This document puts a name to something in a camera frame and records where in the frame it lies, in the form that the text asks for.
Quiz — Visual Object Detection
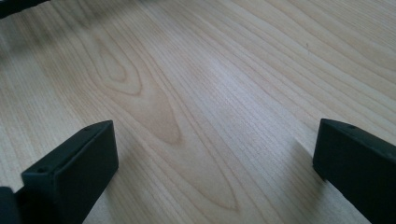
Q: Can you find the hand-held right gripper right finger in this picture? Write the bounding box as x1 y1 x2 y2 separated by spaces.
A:
312 118 396 224

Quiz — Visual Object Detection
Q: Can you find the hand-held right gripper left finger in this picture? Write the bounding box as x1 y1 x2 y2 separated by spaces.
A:
14 119 120 224

